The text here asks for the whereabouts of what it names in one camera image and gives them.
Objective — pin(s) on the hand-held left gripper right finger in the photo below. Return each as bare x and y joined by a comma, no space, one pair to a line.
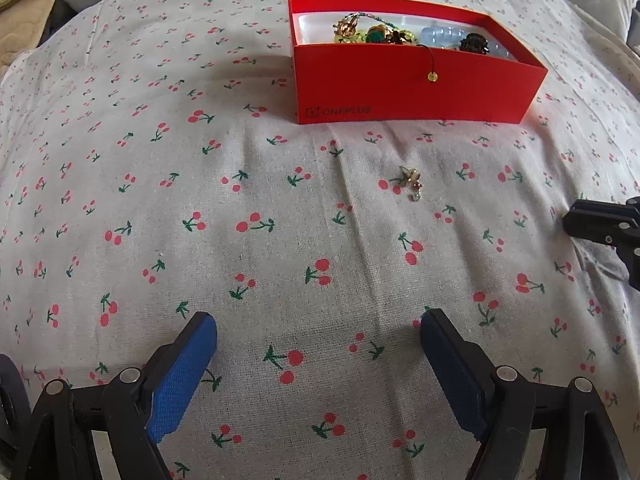
452,375

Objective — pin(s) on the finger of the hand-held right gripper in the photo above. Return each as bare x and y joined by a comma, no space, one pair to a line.
590,222

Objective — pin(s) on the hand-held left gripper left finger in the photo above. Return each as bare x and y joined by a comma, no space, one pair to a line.
182,375

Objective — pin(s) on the gold dangling earring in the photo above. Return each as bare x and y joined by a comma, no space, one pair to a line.
412,176

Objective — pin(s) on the black hair claw clip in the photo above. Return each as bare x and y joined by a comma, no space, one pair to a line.
472,42

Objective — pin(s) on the red cardboard box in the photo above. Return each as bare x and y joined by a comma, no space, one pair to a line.
400,90

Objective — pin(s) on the cherry print bed sheet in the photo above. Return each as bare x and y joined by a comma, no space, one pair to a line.
200,185

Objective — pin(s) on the white plastic tray insert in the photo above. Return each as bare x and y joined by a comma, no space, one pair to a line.
315,27

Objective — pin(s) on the beige fleece blanket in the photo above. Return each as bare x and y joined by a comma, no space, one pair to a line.
25,5

